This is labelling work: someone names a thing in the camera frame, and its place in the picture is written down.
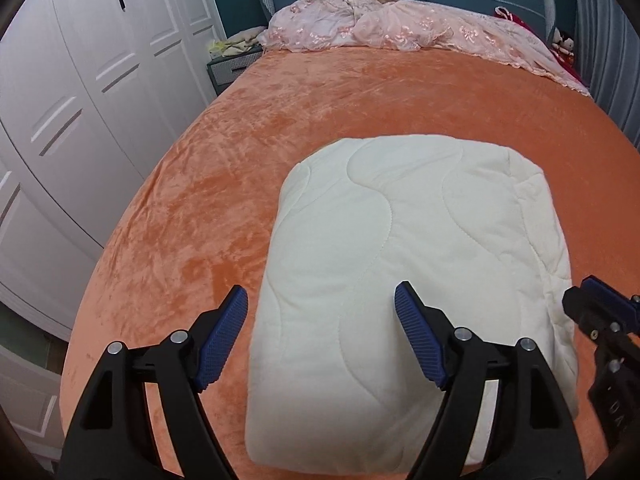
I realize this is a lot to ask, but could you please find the small plush doll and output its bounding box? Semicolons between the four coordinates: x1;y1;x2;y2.
551;27;577;58

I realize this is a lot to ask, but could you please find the grey pleated curtain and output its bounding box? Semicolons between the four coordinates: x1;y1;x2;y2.
571;0;640;148

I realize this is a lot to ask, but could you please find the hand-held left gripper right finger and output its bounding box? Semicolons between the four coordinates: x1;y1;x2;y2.
394;281;588;480

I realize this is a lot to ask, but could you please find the orange plush bed blanket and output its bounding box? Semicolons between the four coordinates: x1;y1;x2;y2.
62;45;640;480

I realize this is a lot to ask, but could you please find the cream quilted coat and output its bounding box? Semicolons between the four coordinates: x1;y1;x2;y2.
245;134;581;466

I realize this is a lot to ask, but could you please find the grey nightstand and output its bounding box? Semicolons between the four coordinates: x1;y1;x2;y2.
206;50;264;100

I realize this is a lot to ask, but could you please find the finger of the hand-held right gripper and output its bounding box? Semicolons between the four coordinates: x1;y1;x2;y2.
562;286;628;347
580;275;640;333

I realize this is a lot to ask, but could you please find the white panelled door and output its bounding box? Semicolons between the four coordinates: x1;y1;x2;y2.
0;342;67;463

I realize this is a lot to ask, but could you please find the white wardrobe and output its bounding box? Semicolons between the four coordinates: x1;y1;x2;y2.
0;0;226;342

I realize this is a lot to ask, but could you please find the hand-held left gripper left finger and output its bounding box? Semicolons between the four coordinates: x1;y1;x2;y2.
59;284;249;480

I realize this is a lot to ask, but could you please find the pink lace quilt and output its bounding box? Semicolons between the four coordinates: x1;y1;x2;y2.
260;0;591;96

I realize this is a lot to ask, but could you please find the beige cloth pile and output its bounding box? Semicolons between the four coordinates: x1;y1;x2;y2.
209;27;267;57

